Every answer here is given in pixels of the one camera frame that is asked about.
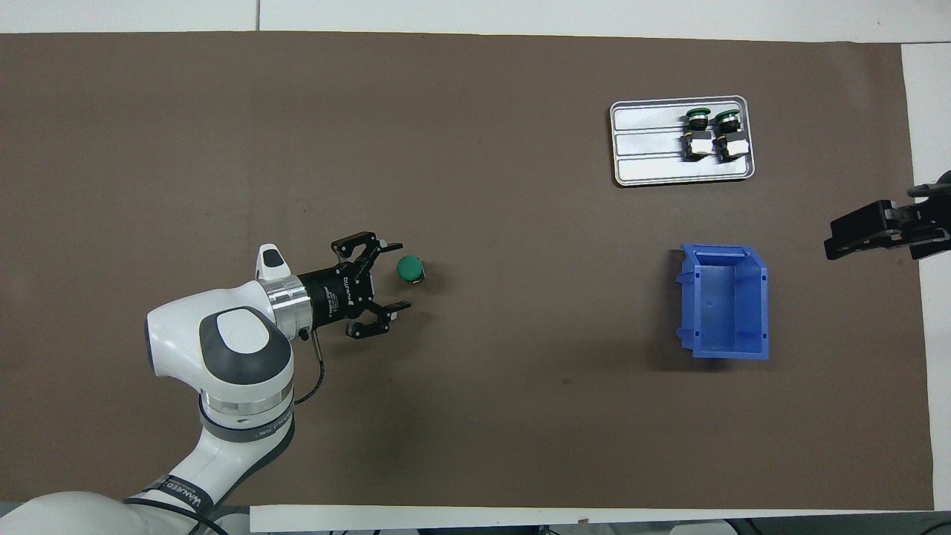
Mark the silver metal tray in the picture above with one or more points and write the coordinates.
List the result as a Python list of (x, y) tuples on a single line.
[(646, 160)]

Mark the brown paper table mat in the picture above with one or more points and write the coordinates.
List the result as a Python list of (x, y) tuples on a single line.
[(557, 416)]

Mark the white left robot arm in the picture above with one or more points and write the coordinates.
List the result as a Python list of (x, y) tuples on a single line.
[(223, 349)]

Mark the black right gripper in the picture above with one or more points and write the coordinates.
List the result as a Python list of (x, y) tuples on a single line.
[(929, 227)]

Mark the blue plastic storage bin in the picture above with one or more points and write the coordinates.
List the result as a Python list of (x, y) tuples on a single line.
[(717, 305)]

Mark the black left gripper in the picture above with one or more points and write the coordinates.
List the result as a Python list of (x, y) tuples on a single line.
[(334, 293)]

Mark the green push button switch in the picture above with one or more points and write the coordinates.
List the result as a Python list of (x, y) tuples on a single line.
[(729, 140), (697, 137), (409, 269)]

